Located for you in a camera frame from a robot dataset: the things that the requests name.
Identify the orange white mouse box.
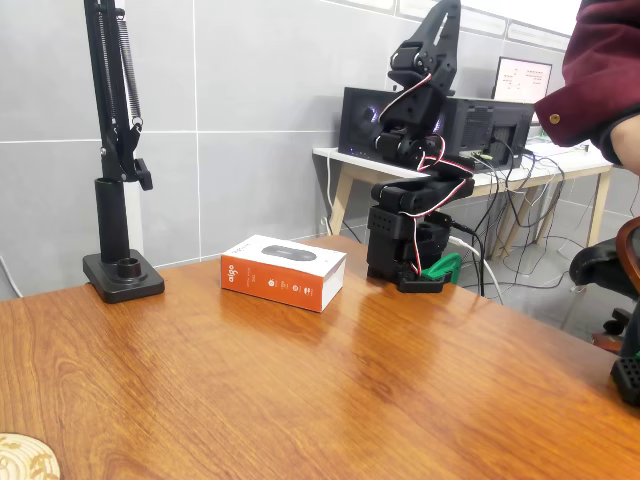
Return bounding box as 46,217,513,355
220,234,348,314

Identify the maroon sleeved forearm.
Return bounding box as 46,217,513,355
533,0,640,166

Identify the black perforated second arm base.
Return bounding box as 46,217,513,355
609,351,640,406

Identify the bare person hand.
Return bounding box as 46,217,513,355
612,118,640,177

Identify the black computer case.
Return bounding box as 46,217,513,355
337,86,537,174

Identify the white-screen monitor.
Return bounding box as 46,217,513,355
491,56,554,126

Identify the white side table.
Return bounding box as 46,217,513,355
312,144,617,261

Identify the white paper stack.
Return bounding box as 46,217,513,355
524,135,569,151

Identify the green table clamp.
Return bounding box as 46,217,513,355
421,252,464,287

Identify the black office chair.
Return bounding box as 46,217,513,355
568,216,640,351

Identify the black desk stand base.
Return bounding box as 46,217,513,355
82,177,166,305

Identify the round wooden coaster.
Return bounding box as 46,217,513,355
0,432,61,480

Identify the red white servo cable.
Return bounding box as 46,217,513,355
378,72,476,277

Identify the black usb cable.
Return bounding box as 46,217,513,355
449,219,487,297

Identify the white robot power cable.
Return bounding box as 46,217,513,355
447,237,506,306

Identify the white wall cable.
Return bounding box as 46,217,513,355
0,254,24,299

